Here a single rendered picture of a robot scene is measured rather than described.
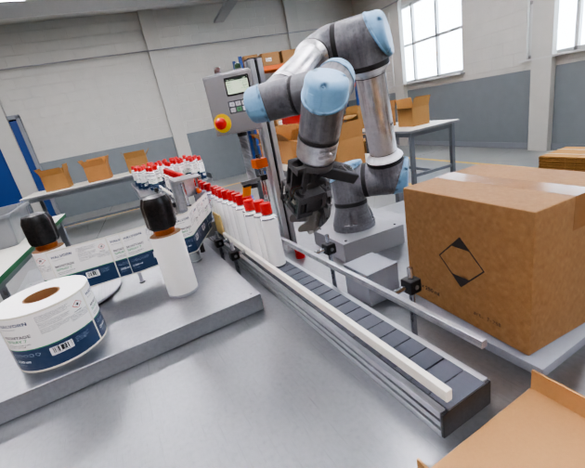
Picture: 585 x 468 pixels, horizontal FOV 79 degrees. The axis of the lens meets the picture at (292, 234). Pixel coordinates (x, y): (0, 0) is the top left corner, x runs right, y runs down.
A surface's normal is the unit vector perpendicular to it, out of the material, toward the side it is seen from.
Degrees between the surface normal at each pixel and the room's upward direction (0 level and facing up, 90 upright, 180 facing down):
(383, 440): 0
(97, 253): 90
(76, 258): 90
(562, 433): 0
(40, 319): 90
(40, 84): 90
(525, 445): 0
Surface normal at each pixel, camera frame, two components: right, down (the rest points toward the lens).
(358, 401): -0.18, -0.93
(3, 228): 0.44, 0.31
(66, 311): 0.85, 0.02
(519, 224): -0.90, 0.29
